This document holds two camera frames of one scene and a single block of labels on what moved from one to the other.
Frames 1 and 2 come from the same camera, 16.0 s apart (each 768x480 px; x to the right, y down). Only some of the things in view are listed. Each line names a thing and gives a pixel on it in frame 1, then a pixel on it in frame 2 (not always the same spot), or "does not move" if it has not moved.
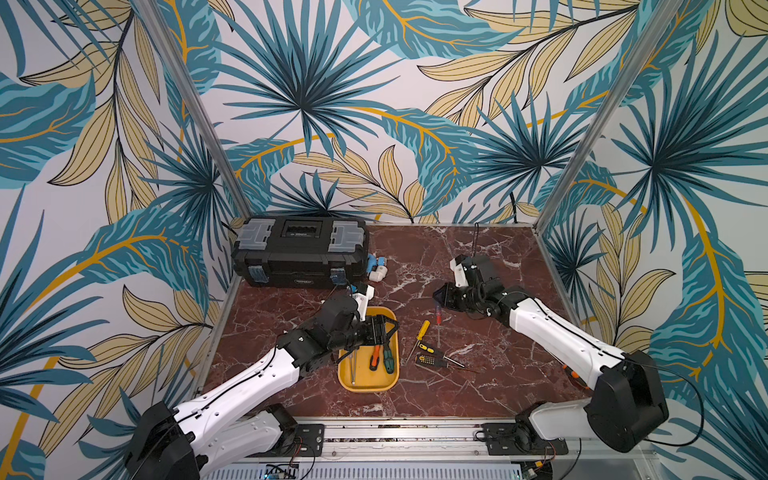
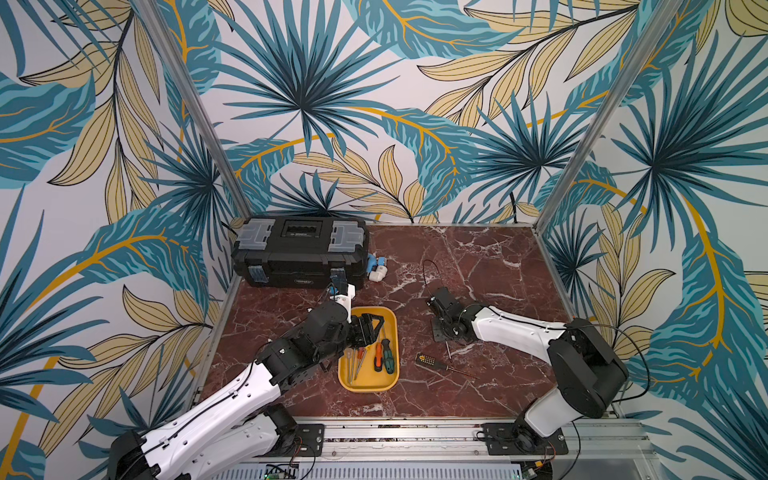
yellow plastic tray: [354, 369] does not move
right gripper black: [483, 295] → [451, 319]
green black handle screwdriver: [388, 359] does not move
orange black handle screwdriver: [375, 357] does not move
